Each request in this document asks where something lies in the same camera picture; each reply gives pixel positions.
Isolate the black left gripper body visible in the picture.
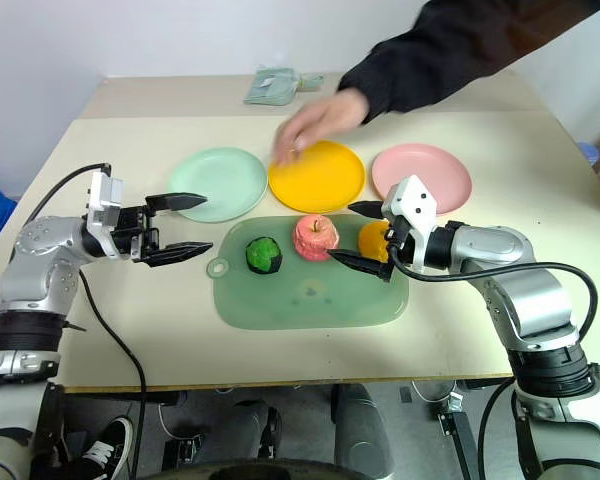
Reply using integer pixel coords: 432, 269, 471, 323
110, 202, 162, 265

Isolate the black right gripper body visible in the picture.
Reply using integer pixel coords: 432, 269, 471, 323
381, 218, 415, 269

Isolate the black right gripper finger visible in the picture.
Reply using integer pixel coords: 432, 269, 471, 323
347, 200, 387, 220
327, 248, 395, 285

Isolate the pink plate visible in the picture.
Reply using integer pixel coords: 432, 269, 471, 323
370, 142, 474, 217

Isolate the folded green cloth pouch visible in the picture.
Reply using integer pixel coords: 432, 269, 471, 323
242, 66, 326, 107

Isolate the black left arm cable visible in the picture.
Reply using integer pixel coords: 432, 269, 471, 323
23, 162, 148, 480

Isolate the light green plate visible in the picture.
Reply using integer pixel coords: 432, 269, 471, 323
168, 146, 269, 224

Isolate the pink apple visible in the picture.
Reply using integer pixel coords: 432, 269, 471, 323
292, 213, 341, 263

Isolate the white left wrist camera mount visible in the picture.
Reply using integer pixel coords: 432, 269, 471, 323
85, 168, 127, 227

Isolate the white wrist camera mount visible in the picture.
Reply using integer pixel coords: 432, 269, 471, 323
381, 174, 440, 274
85, 168, 127, 227

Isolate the black sneaker with white laces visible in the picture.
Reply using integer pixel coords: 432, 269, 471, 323
75, 416, 135, 480

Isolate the yellow plate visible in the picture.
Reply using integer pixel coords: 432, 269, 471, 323
267, 140, 367, 214

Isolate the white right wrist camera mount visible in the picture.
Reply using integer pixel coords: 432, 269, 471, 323
381, 174, 440, 274

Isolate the black metal table bracket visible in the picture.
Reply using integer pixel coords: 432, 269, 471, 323
435, 392, 483, 480

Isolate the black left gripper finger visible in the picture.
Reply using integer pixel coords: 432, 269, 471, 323
140, 241, 215, 270
144, 191, 209, 212

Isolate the translucent green cutting board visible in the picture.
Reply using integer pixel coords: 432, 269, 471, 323
205, 214, 411, 332

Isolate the orange fruit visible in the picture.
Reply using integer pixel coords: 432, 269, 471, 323
356, 221, 394, 264

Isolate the blue-capped container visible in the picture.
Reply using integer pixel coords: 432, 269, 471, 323
576, 141, 600, 174

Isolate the green toy vegetable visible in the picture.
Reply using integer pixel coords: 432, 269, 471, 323
244, 236, 284, 275

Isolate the person's bare hand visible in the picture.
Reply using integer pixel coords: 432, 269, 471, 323
271, 88, 372, 167

